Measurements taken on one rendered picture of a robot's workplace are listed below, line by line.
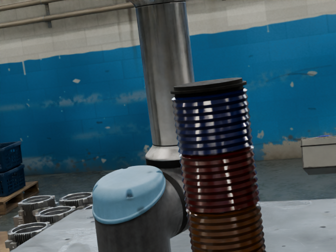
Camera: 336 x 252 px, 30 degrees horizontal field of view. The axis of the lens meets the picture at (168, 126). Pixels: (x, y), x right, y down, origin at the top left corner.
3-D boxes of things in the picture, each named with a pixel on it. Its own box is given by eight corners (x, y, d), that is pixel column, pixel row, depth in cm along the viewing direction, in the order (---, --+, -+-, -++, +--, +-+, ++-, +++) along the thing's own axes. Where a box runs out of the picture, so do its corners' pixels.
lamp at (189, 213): (271, 244, 52) (265, 192, 52) (259, 270, 47) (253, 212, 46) (203, 245, 54) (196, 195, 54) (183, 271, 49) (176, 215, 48)
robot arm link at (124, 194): (82, 262, 99) (72, 180, 97) (137, 234, 109) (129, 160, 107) (138, 276, 92) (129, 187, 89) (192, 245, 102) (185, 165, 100)
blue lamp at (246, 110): (259, 138, 51) (253, 84, 51) (246, 153, 46) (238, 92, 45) (190, 144, 53) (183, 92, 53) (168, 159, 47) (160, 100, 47)
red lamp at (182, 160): (265, 192, 52) (259, 138, 51) (253, 212, 46) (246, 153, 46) (196, 195, 54) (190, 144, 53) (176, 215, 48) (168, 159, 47)
